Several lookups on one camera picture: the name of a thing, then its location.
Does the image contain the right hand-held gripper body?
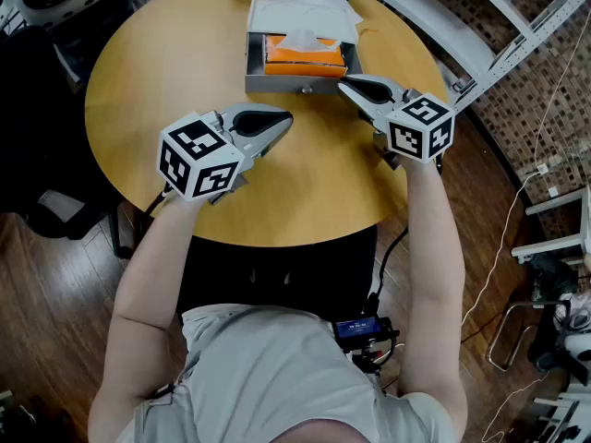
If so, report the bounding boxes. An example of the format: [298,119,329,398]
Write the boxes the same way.
[358,86,456,174]

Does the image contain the orange tissue box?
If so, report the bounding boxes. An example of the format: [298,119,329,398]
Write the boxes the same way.
[263,34,349,79]

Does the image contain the person's black trousers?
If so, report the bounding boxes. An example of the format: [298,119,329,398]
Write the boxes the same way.
[176,225,379,318]

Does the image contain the grey metal drawer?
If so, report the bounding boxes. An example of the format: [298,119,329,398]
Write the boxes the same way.
[244,30,366,96]

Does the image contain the black device with blue screen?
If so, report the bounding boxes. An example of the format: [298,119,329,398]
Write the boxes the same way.
[332,314,401,355]

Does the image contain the long white cable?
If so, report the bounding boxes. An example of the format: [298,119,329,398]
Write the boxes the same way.
[460,10,591,329]

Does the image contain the metal tube chair frame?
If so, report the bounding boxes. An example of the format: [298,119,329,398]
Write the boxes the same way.
[486,299,570,374]

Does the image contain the person's grey shirt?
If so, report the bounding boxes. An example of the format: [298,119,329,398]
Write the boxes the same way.
[115,303,459,443]

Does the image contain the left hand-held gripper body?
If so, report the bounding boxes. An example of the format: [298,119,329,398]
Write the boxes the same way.
[157,107,254,206]

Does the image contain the white tissue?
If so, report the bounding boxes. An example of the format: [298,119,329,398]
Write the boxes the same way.
[275,29,344,55]

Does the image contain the person's right forearm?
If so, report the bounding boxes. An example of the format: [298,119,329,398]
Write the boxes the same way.
[397,157,465,316]

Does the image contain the black cable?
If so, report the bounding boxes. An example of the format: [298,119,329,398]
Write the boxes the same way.
[367,226,411,316]

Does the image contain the grey metal shelf rack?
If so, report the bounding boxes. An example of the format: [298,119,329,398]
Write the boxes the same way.
[358,0,591,113]

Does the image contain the white shelf unit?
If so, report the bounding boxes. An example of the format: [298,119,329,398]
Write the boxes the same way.
[509,186,591,266]

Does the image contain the white paper sheets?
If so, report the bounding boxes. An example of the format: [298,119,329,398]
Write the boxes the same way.
[246,0,367,46]

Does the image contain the black office chair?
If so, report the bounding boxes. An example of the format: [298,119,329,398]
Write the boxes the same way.
[0,24,136,258]

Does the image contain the person's left forearm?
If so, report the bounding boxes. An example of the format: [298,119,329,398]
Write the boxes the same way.
[112,190,211,334]

